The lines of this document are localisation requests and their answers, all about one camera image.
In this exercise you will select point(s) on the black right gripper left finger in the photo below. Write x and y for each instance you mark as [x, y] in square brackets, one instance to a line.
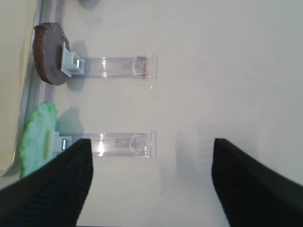
[53, 195]

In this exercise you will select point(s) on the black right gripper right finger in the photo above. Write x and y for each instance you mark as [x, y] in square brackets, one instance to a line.
[251, 194]

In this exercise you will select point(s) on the green lettuce leaf in rack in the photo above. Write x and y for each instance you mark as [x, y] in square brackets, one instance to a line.
[33, 150]

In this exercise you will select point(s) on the brown meat patty in rack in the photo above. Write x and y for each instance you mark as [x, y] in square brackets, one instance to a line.
[47, 52]

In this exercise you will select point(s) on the clear acrylic right food rack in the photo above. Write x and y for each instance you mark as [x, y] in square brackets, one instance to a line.
[90, 89]

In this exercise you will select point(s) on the white metal tray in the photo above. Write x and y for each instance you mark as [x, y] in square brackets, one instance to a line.
[17, 21]

